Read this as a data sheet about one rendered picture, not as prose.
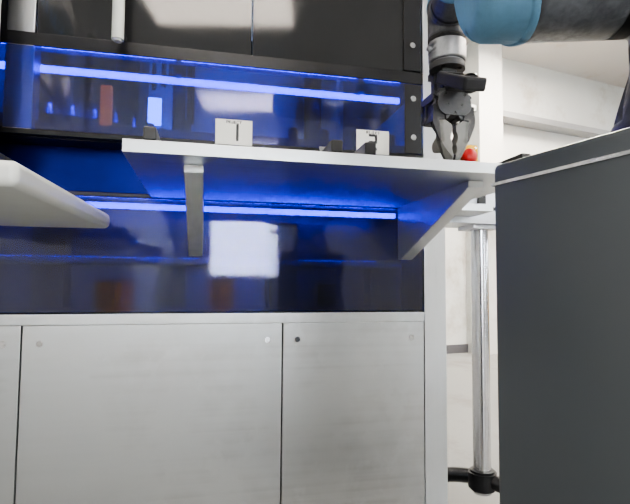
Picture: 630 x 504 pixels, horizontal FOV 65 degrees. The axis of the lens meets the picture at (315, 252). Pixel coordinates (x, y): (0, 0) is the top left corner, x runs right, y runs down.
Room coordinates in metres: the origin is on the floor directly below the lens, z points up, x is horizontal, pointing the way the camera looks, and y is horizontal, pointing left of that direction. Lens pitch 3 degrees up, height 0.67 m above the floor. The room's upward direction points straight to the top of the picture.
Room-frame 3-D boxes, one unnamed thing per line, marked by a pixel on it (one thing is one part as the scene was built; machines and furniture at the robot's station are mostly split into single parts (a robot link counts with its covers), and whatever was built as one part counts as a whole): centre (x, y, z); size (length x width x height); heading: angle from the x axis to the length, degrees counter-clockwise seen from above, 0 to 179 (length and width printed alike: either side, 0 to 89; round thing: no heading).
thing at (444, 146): (0.98, -0.25, 0.95); 0.06 x 0.03 x 0.09; 12
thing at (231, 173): (1.02, -0.01, 0.87); 0.70 x 0.48 x 0.02; 102
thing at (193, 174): (0.95, 0.23, 0.80); 0.34 x 0.03 x 0.13; 12
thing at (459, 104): (0.98, -0.26, 1.05); 0.09 x 0.08 x 0.12; 12
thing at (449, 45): (0.98, -0.26, 1.13); 0.08 x 0.08 x 0.05
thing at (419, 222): (1.06, -0.26, 0.80); 0.34 x 0.03 x 0.13; 12
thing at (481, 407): (1.46, -0.49, 0.46); 0.09 x 0.09 x 0.77; 12
